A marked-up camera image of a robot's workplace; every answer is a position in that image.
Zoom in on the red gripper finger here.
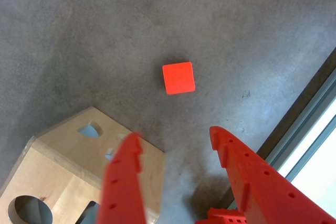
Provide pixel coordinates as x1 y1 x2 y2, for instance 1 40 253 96
96 132 148 224
209 126 336 224

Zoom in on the red wooden cube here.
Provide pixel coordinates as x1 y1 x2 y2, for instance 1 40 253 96
162 61 196 95

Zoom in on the wooden shape sorter box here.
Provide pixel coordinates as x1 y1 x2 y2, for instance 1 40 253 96
0 106 166 224

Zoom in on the aluminium profile rail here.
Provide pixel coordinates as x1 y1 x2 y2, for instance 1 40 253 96
264 68 336 183

